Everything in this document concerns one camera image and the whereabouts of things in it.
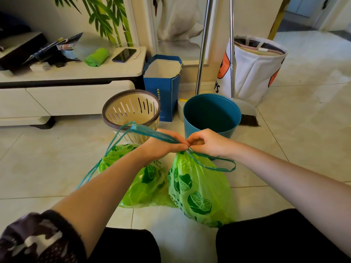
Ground black box device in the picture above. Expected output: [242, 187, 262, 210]
[0, 32, 48, 70]

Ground black smartphone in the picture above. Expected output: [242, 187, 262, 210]
[112, 48, 137, 63]

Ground green roll of garbage bags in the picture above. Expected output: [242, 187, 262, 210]
[84, 47, 110, 67]

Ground person's left leg black trousers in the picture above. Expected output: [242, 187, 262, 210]
[87, 227, 162, 263]

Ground person's right hand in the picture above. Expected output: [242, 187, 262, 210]
[186, 129, 237, 160]

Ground grey dustpan with metal handle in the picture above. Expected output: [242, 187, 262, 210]
[229, 0, 260, 127]

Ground white charger block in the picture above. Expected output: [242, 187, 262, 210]
[30, 62, 51, 72]

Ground teal plastic waste bin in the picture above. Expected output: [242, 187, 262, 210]
[183, 94, 242, 139]

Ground blue paper bag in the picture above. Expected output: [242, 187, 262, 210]
[142, 54, 183, 122]

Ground clear plastic bag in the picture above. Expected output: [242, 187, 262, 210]
[57, 33, 116, 62]

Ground green drawstring garbage bag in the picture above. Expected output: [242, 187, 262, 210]
[77, 122, 238, 228]
[98, 144, 176, 209]

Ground person's right forearm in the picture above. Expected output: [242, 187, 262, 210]
[232, 144, 351, 256]

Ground white low cabinet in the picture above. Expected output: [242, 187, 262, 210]
[0, 46, 147, 130]

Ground mirror panel with white frame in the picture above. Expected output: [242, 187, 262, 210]
[145, 0, 220, 66]

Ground person's patterned left sleeve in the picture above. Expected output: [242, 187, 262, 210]
[0, 210, 88, 263]

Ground yellow door frame post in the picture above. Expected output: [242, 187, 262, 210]
[268, 0, 292, 40]

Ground silver broom handle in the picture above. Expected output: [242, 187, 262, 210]
[195, 0, 214, 96]

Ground person's left forearm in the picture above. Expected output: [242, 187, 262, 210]
[52, 146, 154, 258]

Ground stack of leaflets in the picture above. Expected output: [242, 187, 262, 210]
[22, 32, 83, 65]

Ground person's left hand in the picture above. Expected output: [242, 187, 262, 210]
[137, 129, 190, 163]

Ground person's leg black trousers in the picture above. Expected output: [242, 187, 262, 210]
[87, 227, 162, 263]
[216, 209, 351, 263]

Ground person's right leg black trousers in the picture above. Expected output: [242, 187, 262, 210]
[216, 209, 351, 263]

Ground white fabric laundry basket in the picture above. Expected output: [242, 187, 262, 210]
[214, 35, 288, 107]

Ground white broom head yellow bristles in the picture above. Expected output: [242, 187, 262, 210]
[177, 97, 189, 122]

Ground white slotted basket brown rim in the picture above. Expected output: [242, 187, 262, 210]
[102, 89, 161, 144]

